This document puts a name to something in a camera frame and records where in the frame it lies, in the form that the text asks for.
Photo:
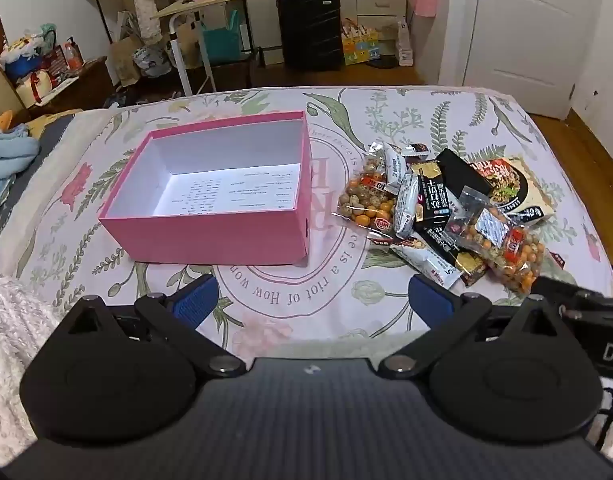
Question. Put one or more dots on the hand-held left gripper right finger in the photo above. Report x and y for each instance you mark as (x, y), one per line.
(431, 295)

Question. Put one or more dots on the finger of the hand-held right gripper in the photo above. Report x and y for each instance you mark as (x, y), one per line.
(576, 296)

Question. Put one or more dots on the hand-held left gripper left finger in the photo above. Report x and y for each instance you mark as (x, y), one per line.
(196, 295)

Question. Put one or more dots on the white snack bar packet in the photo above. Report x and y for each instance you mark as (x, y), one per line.
(405, 205)
(396, 162)
(426, 260)

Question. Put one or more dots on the black cracker packet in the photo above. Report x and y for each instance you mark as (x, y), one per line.
(431, 195)
(446, 247)

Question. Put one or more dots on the pink cardboard box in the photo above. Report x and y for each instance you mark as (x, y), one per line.
(206, 235)

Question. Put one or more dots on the clear bag of coated peanuts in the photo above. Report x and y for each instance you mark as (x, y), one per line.
(511, 255)
(366, 205)

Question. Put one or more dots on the large noodle packet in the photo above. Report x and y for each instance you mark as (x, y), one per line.
(521, 185)

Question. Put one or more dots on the plain black snack packet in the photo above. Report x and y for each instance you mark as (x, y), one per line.
(464, 170)

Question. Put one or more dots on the small brown snack packet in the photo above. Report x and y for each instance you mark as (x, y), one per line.
(416, 148)

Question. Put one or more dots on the white fuzzy blanket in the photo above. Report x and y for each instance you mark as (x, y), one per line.
(11, 350)

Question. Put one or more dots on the dark grey blanket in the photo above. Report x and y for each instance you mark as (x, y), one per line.
(24, 200)

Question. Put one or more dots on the light blue blanket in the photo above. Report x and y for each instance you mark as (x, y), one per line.
(9, 152)

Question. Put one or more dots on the dark wooden nightstand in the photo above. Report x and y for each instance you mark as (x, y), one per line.
(84, 87)

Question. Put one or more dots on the grey patterned bag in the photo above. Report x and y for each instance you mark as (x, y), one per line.
(152, 62)

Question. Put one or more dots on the brown paper bag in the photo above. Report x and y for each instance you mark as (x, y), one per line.
(125, 62)
(190, 45)

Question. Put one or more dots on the white plastic packet bag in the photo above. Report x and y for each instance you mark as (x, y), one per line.
(404, 45)

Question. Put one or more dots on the teal bag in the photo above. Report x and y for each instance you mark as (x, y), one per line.
(220, 42)

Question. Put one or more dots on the colourful gift bag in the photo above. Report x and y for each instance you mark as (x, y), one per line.
(360, 45)

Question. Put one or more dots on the white door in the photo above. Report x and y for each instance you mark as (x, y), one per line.
(526, 30)

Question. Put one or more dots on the black suitcase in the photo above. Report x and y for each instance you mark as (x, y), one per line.
(309, 30)

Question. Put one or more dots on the blue fluffy basket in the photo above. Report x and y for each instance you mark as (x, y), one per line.
(24, 55)

